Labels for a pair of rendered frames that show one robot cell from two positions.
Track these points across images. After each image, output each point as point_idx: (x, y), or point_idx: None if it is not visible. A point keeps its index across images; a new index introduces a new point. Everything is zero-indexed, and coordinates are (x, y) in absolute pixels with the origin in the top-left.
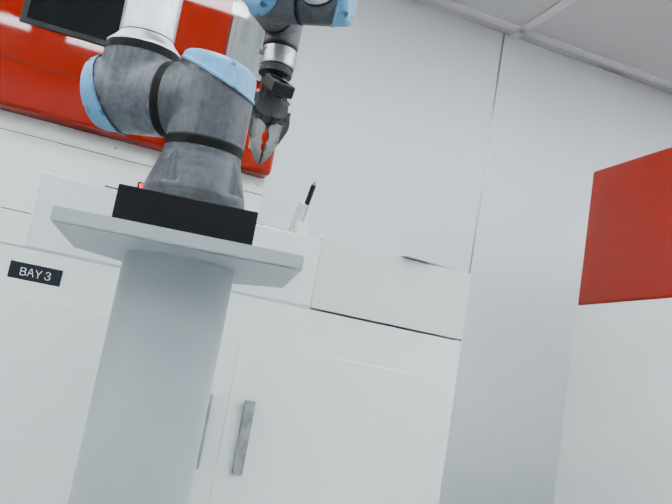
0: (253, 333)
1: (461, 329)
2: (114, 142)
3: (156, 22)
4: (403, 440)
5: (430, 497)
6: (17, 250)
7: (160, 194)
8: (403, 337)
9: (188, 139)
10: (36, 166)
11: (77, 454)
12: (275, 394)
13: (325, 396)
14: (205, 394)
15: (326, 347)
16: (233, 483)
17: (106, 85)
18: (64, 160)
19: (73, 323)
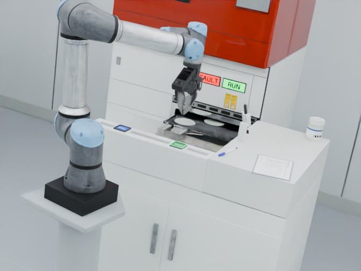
0: (175, 200)
1: (286, 213)
2: None
3: (70, 104)
4: (250, 262)
5: None
6: None
7: (56, 190)
8: (251, 212)
9: (71, 163)
10: (150, 64)
11: (110, 237)
12: (186, 229)
13: (209, 234)
14: (86, 256)
15: (210, 211)
16: (170, 262)
17: (57, 129)
18: (163, 61)
19: None
